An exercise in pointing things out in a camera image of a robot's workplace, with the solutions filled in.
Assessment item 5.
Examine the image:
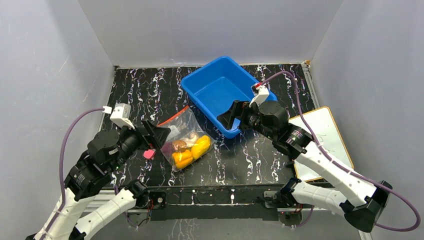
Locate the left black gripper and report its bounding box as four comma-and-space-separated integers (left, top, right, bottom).
109, 117, 171, 171

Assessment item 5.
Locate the purple onion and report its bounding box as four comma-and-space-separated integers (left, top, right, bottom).
161, 142, 175, 159

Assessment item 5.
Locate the brown potato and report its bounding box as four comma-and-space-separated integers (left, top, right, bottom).
171, 139, 188, 152

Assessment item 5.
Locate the clear zip top bag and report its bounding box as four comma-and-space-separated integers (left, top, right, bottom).
159, 105, 215, 172

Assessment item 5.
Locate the orange bell pepper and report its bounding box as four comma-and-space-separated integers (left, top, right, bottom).
171, 149, 194, 170

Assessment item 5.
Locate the blue plastic bin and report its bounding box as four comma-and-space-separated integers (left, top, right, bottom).
181, 56, 278, 139

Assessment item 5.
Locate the yellow mango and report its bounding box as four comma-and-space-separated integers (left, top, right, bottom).
190, 135, 211, 161

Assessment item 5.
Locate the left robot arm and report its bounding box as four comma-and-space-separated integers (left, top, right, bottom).
26, 120, 171, 240

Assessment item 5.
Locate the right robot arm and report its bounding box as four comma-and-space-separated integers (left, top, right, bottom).
217, 100, 389, 233

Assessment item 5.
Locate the pink eraser block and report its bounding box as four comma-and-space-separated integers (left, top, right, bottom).
142, 149, 156, 161

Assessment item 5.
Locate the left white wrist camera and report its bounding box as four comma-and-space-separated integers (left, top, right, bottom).
102, 103, 135, 130

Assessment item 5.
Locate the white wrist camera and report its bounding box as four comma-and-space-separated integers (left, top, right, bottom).
249, 83, 270, 107
102, 103, 135, 130

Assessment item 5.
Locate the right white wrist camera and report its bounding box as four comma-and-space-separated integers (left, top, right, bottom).
249, 83, 270, 107

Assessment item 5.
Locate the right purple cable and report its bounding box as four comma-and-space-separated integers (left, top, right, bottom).
251, 70, 422, 233

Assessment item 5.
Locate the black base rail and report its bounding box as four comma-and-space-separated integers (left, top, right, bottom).
115, 180, 316, 223

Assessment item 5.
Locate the white board wooden frame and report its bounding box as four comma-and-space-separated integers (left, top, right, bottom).
289, 106, 355, 182

